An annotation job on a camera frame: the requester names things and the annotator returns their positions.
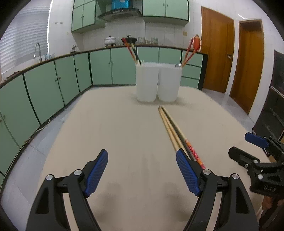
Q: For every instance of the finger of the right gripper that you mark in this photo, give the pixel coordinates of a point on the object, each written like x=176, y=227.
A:
x=241, y=157
x=256, y=140

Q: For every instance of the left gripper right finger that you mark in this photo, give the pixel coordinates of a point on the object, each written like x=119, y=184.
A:
x=236, y=211

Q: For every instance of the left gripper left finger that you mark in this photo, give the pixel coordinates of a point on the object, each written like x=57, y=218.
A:
x=48, y=211

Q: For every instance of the metal spoon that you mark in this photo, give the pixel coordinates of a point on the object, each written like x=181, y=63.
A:
x=179, y=65

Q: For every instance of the red-handled chopstick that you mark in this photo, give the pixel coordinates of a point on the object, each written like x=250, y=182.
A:
x=186, y=57
x=129, y=49
x=191, y=54

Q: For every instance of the green lower kitchen cabinets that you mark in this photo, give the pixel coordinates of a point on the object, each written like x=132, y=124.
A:
x=31, y=97

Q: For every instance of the green kitchen cabinets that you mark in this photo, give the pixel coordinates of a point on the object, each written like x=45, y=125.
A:
x=89, y=15
x=31, y=97

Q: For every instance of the green upper kitchen cabinets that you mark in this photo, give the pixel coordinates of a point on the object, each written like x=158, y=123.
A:
x=89, y=15

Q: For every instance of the right hand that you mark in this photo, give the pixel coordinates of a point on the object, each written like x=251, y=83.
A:
x=267, y=203

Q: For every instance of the dark cabinet at right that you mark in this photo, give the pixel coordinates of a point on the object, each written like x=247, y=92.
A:
x=270, y=121

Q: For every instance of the brown wooden door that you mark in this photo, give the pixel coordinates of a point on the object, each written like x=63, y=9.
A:
x=249, y=64
x=218, y=44

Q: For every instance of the orange thermos flask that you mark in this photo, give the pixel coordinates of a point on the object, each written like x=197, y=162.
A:
x=196, y=43

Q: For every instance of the white two-compartment utensil holder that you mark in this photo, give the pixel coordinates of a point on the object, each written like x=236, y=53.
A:
x=157, y=80

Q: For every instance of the black wok pan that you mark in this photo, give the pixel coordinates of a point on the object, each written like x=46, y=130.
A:
x=130, y=39

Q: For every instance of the white cooking pot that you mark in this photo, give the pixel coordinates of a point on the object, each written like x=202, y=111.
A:
x=110, y=41

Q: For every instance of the white window blinds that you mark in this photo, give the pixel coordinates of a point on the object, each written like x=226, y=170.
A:
x=27, y=35

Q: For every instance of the black range hood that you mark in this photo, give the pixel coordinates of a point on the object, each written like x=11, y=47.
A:
x=120, y=13

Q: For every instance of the blue box above hood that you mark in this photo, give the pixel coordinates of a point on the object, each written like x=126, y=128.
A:
x=120, y=4

